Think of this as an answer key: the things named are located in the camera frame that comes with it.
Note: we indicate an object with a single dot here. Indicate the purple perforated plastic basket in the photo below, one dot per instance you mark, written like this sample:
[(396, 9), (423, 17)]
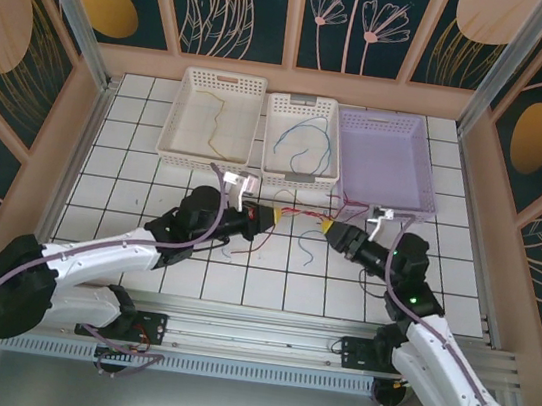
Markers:
[(387, 169)]

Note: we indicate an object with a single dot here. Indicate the cream perforated plastic basket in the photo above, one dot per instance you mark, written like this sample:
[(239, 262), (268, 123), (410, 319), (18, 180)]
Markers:
[(196, 127)]

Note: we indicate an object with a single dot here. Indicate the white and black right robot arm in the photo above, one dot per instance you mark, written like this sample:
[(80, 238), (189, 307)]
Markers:
[(447, 384)]

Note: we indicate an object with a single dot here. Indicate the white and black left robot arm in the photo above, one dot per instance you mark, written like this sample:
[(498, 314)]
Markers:
[(102, 255)]

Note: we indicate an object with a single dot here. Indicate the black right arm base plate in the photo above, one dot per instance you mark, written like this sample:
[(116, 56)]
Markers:
[(353, 353)]

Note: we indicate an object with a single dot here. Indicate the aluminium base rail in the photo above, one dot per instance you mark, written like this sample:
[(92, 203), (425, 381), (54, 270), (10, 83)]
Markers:
[(252, 334)]

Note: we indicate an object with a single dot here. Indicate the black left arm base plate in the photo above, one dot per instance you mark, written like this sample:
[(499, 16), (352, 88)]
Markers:
[(155, 323)]

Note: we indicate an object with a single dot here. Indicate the aluminium frame post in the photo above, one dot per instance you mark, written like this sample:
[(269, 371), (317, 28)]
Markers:
[(498, 68), (77, 21)]

